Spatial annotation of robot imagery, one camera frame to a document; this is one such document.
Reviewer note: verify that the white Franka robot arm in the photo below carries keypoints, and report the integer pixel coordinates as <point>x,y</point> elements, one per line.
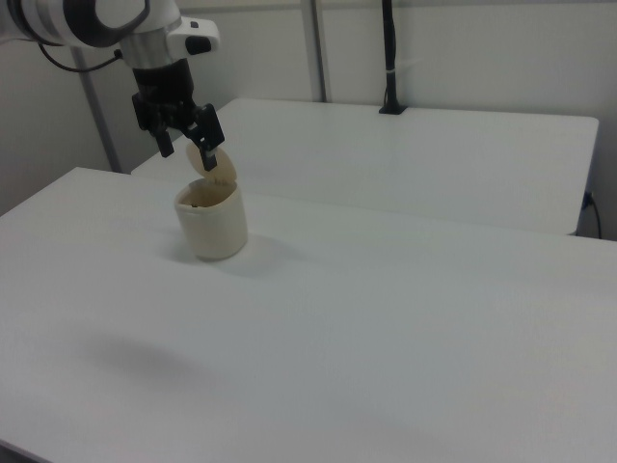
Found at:
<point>58,19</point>

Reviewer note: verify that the cream ceramic cup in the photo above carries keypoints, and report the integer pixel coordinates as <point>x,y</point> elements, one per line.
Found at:
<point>212,231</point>

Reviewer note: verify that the grey metal partition post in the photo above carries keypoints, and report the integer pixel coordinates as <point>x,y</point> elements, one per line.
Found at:
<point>317,48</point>

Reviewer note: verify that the cream trash bin lid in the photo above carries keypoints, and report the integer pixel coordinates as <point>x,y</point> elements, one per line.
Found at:
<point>224,166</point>

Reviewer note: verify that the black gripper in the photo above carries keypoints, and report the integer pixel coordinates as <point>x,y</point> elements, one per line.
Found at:
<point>161,99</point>

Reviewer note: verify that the black pole with base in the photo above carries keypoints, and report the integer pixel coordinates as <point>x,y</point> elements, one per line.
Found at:
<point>389,58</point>

